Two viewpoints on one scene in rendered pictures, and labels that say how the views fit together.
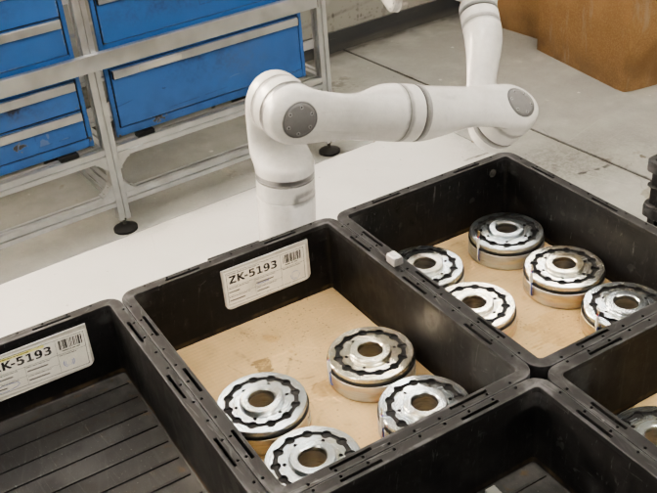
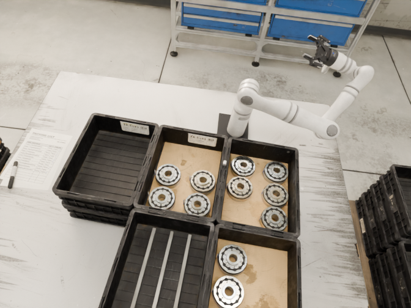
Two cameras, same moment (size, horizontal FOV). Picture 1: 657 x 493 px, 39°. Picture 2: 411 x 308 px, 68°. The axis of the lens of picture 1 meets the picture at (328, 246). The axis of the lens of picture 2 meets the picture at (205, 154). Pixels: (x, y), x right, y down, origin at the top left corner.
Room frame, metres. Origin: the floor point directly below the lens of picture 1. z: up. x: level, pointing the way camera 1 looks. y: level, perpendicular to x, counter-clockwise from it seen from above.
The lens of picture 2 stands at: (0.32, -0.37, 1.93)
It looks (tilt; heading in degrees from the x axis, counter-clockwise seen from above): 54 degrees down; 32
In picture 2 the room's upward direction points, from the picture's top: 7 degrees clockwise
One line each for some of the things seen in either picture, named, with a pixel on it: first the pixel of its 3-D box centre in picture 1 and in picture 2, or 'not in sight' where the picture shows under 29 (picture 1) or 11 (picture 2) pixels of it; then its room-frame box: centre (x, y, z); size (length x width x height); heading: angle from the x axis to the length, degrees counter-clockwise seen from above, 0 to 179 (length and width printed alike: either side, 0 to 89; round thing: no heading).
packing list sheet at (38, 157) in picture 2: not in sight; (37, 157); (0.53, 0.68, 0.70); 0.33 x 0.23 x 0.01; 32
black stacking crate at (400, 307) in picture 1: (314, 374); (184, 176); (0.82, 0.03, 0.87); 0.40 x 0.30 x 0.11; 29
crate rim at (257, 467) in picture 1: (310, 338); (185, 169); (0.82, 0.03, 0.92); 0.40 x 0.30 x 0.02; 29
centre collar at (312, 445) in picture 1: (312, 458); (161, 197); (0.69, 0.03, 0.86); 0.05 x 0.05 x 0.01
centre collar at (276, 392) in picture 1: (261, 399); (168, 173); (0.79, 0.09, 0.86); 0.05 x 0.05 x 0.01
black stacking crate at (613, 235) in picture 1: (518, 282); (257, 189); (0.97, -0.23, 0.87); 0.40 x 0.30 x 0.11; 29
